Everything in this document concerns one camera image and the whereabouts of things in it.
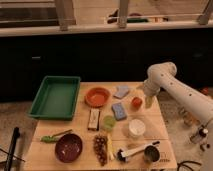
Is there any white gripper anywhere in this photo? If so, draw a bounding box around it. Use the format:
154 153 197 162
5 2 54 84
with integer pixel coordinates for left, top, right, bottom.
143 79 160 109

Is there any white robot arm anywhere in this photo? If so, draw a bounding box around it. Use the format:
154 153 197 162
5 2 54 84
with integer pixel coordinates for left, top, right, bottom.
142 62 213 125

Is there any small green cup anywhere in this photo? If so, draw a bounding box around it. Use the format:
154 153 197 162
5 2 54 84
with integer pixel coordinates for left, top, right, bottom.
102 115 116 131

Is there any metal measuring cup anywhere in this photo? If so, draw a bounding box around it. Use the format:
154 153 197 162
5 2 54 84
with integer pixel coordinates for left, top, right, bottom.
144 146 160 163

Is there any blue sponge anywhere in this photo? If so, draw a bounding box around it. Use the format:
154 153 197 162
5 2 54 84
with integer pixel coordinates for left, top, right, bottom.
112 103 127 121

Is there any orange bowl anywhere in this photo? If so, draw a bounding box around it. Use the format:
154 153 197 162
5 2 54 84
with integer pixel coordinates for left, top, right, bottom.
84 87 110 108

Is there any yellow banana stick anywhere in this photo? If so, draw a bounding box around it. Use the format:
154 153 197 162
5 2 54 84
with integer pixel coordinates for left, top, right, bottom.
107 133 115 161

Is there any brown wooden block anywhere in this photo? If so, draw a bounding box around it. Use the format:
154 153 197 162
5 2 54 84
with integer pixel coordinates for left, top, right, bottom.
88 108 100 131

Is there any brown grape bunch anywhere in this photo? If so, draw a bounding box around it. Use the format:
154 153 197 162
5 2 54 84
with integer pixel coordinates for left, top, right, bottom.
93 135 107 166

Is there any green plastic tray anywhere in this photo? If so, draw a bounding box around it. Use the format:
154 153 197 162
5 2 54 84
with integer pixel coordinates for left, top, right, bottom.
29 76 81 120

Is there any dark red bowl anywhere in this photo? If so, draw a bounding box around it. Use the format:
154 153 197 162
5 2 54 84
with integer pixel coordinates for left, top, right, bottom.
55 133 83 163

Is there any black tripod stand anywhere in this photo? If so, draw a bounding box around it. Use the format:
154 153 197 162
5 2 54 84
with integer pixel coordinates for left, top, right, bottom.
4 127 20 171

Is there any white handled brush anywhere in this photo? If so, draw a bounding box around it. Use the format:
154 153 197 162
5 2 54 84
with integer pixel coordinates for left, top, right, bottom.
116 140 161 163

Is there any black cable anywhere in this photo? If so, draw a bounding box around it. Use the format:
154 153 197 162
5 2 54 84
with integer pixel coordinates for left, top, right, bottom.
176 160 203 171

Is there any green handled peeler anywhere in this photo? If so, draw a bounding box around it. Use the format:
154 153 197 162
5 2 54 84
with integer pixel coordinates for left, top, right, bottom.
40 129 72 143

